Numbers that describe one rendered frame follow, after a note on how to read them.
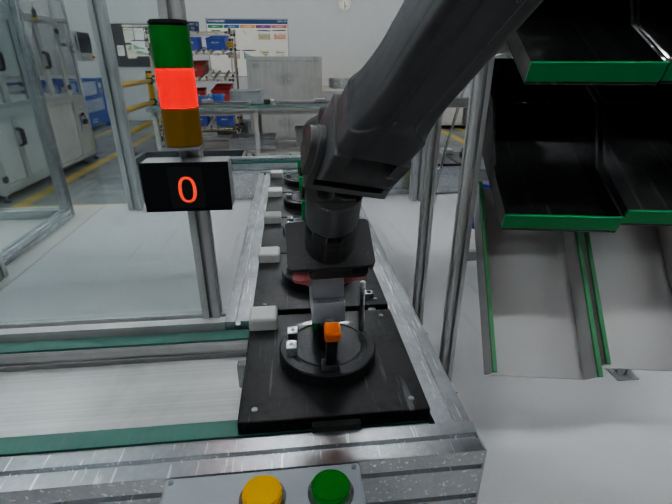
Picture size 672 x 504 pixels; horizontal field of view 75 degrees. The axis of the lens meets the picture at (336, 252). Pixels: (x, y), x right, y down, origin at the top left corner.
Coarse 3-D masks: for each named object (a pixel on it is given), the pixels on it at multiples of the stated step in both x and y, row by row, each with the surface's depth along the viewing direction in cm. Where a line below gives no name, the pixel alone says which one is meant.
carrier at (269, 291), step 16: (272, 256) 93; (272, 272) 90; (368, 272) 90; (256, 288) 83; (272, 288) 83; (288, 288) 83; (304, 288) 81; (352, 288) 83; (368, 288) 83; (256, 304) 78; (272, 304) 78; (288, 304) 78; (304, 304) 78; (352, 304) 78; (368, 304) 78; (384, 304) 78
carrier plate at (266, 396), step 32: (288, 320) 73; (352, 320) 73; (384, 320) 73; (256, 352) 65; (384, 352) 65; (256, 384) 59; (288, 384) 59; (352, 384) 59; (384, 384) 59; (416, 384) 59; (256, 416) 54; (288, 416) 54; (320, 416) 54; (352, 416) 54; (384, 416) 55; (416, 416) 55
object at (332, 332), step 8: (328, 320) 56; (328, 328) 53; (336, 328) 53; (328, 336) 53; (336, 336) 53; (328, 344) 55; (336, 344) 55; (328, 352) 56; (336, 352) 56; (328, 360) 57; (336, 360) 58
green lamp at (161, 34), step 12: (156, 36) 54; (168, 36) 54; (180, 36) 55; (156, 48) 55; (168, 48) 55; (180, 48) 55; (156, 60) 56; (168, 60) 55; (180, 60) 56; (192, 60) 57
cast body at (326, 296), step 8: (312, 280) 57; (320, 280) 57; (328, 280) 57; (336, 280) 57; (312, 288) 58; (320, 288) 58; (328, 288) 58; (336, 288) 58; (312, 296) 58; (320, 296) 58; (328, 296) 58; (336, 296) 58; (312, 304) 57; (320, 304) 57; (328, 304) 57; (336, 304) 57; (344, 304) 58; (312, 312) 58; (320, 312) 57; (328, 312) 58; (336, 312) 58; (344, 312) 58; (312, 320) 58; (320, 320) 58; (336, 320) 58; (344, 320) 58
